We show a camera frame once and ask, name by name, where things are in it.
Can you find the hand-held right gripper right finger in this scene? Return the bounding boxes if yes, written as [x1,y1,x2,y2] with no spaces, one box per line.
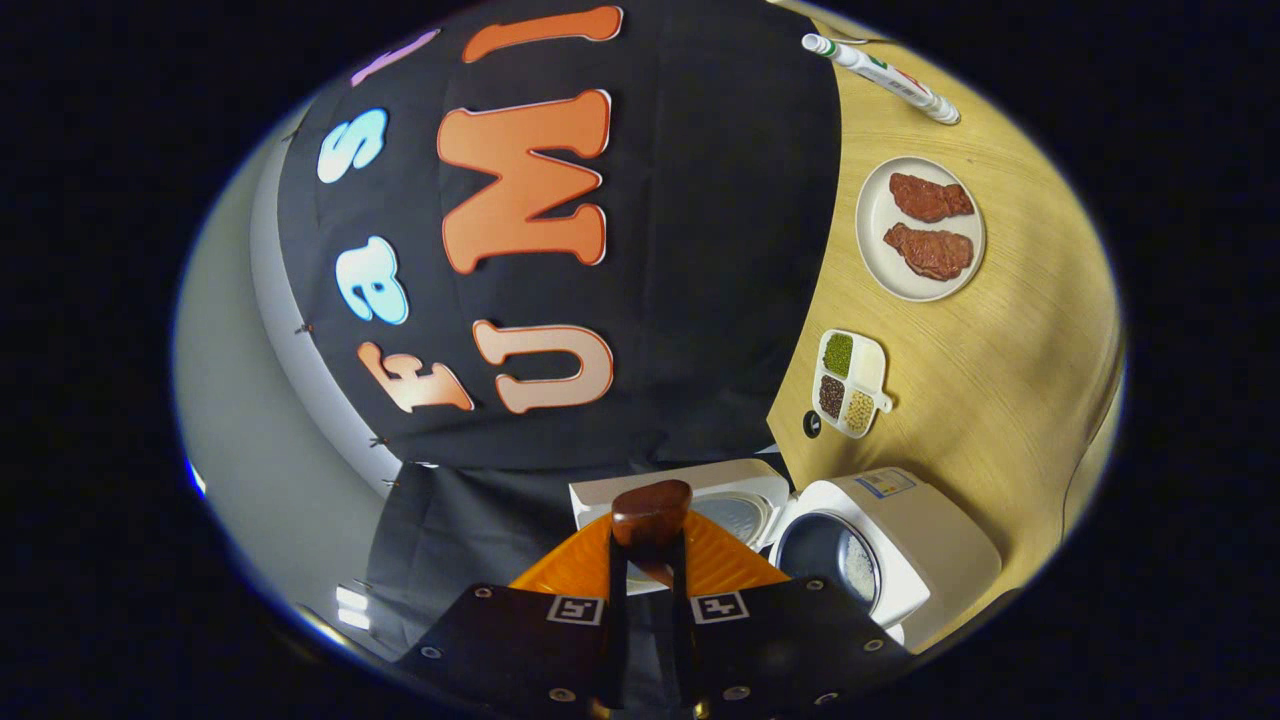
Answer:
[670,508,918,720]

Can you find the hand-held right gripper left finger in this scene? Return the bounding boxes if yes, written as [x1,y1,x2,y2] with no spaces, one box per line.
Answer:
[398,512,631,719]

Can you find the white rice grains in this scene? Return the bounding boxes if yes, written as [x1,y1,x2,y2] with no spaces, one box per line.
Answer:
[842,545,881,601]

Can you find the white rice cooker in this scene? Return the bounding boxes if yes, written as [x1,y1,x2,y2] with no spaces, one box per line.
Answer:
[570,458,1003,653]

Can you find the dark wooden spoon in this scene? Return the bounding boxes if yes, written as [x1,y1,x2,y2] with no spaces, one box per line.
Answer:
[610,480,696,593]

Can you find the plain black side cloth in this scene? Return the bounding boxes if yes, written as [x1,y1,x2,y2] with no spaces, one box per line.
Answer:
[365,462,641,656]

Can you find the white divided bean tray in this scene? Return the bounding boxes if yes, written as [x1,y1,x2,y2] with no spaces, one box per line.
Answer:
[812,330,894,439]

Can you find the black backdrop cloth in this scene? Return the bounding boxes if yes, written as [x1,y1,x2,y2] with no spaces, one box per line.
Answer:
[275,0,843,471]

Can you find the white round plate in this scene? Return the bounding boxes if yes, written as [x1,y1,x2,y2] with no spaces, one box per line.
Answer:
[855,155,987,303]

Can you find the raw red meat slice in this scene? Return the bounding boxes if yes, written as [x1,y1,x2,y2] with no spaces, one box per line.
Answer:
[888,172,976,223]
[883,222,976,282]

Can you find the white bottle green label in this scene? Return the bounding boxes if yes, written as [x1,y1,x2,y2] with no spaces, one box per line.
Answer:
[802,33,962,127]

